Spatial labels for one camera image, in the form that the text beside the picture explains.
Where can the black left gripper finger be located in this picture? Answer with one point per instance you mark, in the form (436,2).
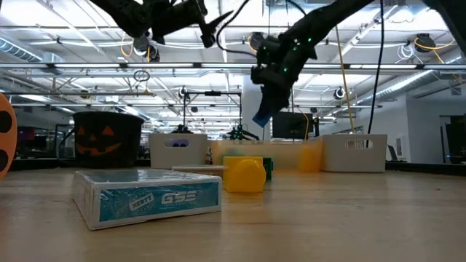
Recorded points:
(217,22)

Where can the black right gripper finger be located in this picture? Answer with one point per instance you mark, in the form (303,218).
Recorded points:
(265,102)
(282,100)

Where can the dark green toy brick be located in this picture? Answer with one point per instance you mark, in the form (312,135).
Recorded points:
(269,169)

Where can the grey eye-print card deck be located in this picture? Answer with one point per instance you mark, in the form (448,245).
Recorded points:
(198,169)

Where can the Nertz playing card deck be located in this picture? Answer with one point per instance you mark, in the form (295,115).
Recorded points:
(153,200)

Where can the orange foam die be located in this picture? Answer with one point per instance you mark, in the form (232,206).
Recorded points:
(5,138)

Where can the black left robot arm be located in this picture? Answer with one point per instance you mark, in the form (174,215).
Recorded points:
(123,14)

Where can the white building column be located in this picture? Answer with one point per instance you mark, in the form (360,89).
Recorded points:
(251,102)

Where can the black computer monitor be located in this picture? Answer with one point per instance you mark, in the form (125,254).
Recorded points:
(295,127)

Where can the black background stand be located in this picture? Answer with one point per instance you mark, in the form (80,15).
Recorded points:
(240,134)
(181,129)

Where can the orange translucent bin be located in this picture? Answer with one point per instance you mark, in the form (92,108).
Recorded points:
(284,153)

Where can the white plastic bin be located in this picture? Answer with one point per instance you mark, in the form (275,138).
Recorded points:
(338,160)
(160,156)

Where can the long ceiling light strip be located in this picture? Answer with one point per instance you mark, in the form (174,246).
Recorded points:
(91,66)

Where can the black pumpkin-face bucket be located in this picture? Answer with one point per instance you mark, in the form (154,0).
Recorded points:
(105,142)

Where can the small background monitor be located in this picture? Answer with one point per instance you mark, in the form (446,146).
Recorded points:
(25,134)

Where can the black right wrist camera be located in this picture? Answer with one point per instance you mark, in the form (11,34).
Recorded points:
(267,47)

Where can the black background rig frame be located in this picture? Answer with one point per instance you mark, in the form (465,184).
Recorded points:
(213,93)

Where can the silver ceiling duct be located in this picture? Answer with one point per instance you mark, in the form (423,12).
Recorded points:
(18,51)

